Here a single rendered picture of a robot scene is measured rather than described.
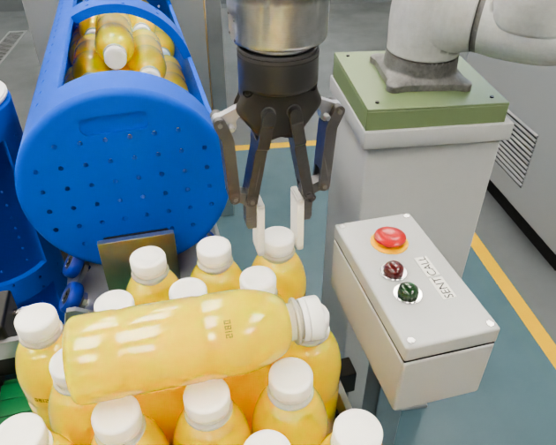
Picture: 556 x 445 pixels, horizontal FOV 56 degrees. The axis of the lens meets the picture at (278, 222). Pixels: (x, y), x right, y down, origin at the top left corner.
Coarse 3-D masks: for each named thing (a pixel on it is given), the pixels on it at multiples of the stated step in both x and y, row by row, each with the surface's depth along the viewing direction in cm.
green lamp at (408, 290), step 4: (400, 284) 54; (404, 284) 54; (408, 284) 54; (412, 284) 54; (400, 288) 54; (404, 288) 54; (408, 288) 54; (412, 288) 54; (416, 288) 54; (400, 292) 54; (404, 292) 53; (408, 292) 53; (412, 292) 53; (416, 292) 53; (400, 296) 54; (404, 296) 53; (408, 296) 53; (412, 296) 53; (416, 296) 54
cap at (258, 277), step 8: (248, 272) 56; (256, 272) 56; (264, 272) 56; (272, 272) 56; (240, 280) 55; (248, 280) 55; (256, 280) 55; (264, 280) 55; (272, 280) 55; (240, 288) 55; (248, 288) 54; (256, 288) 54; (264, 288) 54; (272, 288) 55
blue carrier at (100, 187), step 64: (64, 0) 111; (128, 0) 99; (64, 64) 77; (192, 64) 101; (64, 128) 65; (128, 128) 68; (192, 128) 69; (64, 192) 70; (128, 192) 72; (192, 192) 75
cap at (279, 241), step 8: (272, 232) 62; (280, 232) 62; (288, 232) 62; (272, 240) 60; (280, 240) 60; (288, 240) 60; (272, 248) 60; (280, 248) 60; (288, 248) 60; (272, 256) 61; (280, 256) 61
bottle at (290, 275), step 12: (252, 264) 64; (264, 264) 62; (276, 264) 62; (288, 264) 62; (300, 264) 63; (276, 276) 61; (288, 276) 62; (300, 276) 63; (288, 288) 62; (300, 288) 63
